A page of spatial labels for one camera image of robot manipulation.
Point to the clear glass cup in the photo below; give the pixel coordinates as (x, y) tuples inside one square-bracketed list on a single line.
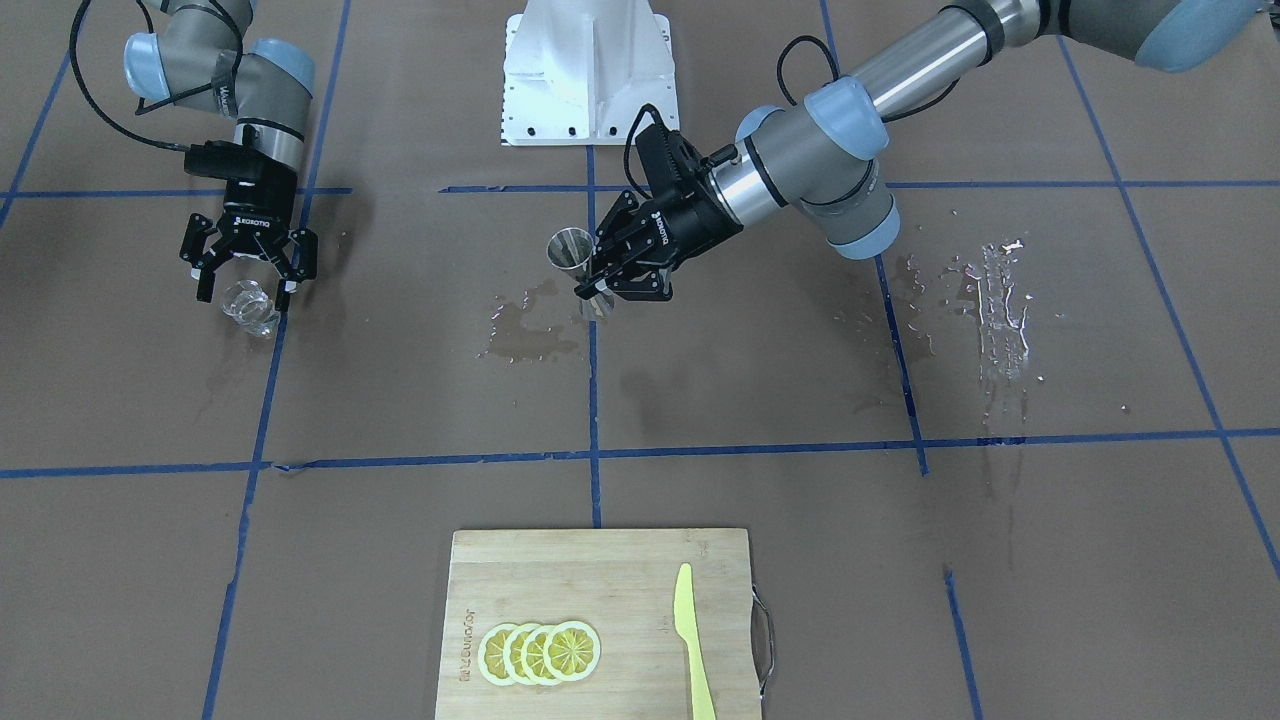
[(251, 308)]

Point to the steel jigger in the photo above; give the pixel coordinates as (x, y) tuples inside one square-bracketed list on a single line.
[(570, 250)]

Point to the bamboo cutting board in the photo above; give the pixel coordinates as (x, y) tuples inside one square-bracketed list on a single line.
[(621, 582)]

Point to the yellow plastic knife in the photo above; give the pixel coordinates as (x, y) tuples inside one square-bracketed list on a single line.
[(686, 625)]

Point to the lemon slice four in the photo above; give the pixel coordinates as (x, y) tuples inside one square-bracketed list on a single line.
[(572, 651)]

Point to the lemon slice two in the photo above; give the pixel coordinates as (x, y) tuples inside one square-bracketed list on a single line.
[(513, 653)]

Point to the lemon slice three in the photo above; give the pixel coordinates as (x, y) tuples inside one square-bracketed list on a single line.
[(532, 658)]

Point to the lemon slice one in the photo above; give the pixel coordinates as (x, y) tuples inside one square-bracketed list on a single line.
[(493, 655)]

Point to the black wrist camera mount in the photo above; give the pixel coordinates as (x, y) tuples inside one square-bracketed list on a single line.
[(222, 160)]

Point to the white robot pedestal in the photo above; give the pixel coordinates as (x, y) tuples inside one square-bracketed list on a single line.
[(576, 72)]

